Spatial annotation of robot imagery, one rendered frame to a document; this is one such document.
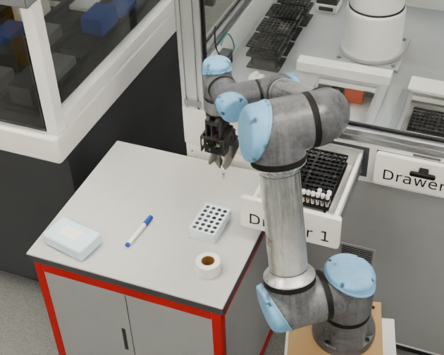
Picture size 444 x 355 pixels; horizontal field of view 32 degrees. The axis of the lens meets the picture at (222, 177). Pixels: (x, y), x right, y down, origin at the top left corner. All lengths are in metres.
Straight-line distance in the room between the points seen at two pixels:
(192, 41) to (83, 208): 0.62
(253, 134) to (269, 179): 0.12
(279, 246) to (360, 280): 0.21
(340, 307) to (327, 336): 0.14
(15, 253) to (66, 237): 0.90
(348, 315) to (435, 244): 0.82
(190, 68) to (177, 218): 0.46
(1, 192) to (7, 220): 0.14
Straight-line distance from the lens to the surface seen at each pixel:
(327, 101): 1.53
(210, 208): 2.31
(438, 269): 2.60
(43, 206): 2.84
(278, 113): 1.49
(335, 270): 1.72
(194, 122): 2.50
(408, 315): 2.80
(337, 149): 2.39
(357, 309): 1.75
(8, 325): 3.17
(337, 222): 2.09
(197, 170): 2.50
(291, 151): 1.51
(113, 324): 2.38
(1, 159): 2.80
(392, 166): 2.34
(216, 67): 1.94
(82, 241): 2.25
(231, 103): 1.85
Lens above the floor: 2.34
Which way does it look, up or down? 40 degrees down
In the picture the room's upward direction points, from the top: 2 degrees counter-clockwise
